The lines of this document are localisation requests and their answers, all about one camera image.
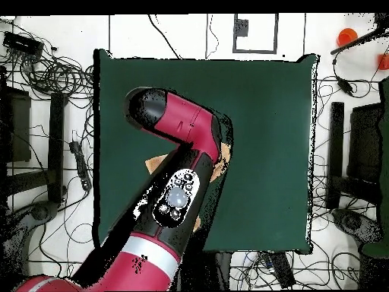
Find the tan terry towel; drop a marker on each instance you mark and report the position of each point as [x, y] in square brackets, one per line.
[156, 164]

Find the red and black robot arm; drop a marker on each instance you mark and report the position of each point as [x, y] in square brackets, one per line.
[185, 121]

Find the dark flat panel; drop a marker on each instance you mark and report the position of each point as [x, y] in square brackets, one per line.
[364, 143]
[19, 127]

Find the dark green table cloth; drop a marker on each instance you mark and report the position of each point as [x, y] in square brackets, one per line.
[258, 137]

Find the black power strip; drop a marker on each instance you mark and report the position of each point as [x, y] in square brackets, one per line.
[80, 164]
[282, 270]

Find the black stand bar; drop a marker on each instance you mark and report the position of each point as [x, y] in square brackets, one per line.
[335, 152]
[56, 146]

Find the black power adapter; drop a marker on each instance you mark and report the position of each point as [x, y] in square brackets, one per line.
[345, 85]

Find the hanging green cloth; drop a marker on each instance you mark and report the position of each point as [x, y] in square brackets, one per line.
[385, 146]

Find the orange cup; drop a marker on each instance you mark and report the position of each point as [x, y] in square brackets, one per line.
[347, 37]

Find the black rod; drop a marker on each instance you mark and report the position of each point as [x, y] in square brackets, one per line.
[355, 41]

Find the black electronics box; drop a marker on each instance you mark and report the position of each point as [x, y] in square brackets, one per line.
[22, 44]

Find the orange block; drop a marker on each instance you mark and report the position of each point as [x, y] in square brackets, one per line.
[384, 62]

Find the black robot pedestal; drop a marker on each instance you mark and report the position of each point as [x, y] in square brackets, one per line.
[209, 270]

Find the grey square floor frame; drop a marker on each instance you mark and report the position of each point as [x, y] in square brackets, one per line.
[276, 33]

